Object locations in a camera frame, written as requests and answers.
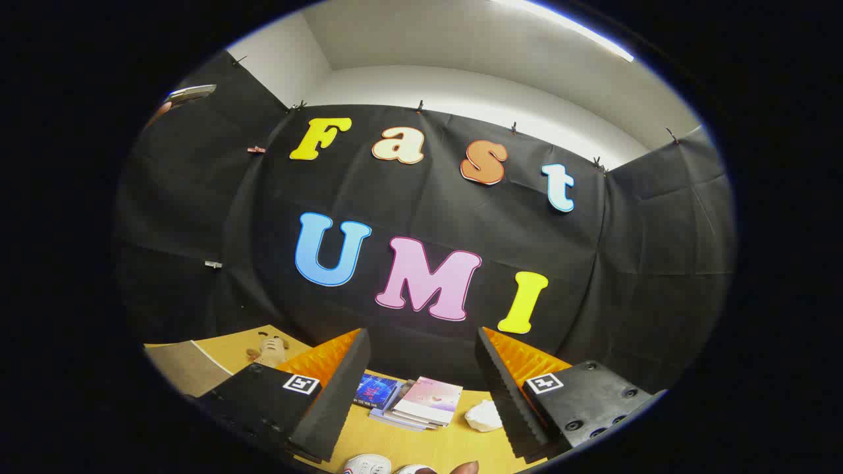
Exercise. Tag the pink cover book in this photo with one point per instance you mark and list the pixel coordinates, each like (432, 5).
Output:
(431, 397)

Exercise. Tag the tan plush toy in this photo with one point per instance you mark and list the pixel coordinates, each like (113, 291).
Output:
(270, 352)

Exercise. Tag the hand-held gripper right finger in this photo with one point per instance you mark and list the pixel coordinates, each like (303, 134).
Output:
(507, 401)

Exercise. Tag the dark blue book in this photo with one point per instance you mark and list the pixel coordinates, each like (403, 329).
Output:
(374, 390)

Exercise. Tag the white canvas shoe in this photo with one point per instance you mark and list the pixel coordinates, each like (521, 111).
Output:
(415, 470)
(365, 465)

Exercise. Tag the white cover book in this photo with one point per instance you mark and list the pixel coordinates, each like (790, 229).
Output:
(403, 419)

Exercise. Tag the light blue cover book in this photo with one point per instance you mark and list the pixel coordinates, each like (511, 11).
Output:
(385, 416)

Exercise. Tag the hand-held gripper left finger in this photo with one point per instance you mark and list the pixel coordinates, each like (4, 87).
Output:
(332, 408)

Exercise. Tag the white plush toy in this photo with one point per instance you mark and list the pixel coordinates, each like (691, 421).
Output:
(484, 417)

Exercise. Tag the black backdrop cloth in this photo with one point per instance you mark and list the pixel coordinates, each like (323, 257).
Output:
(421, 204)

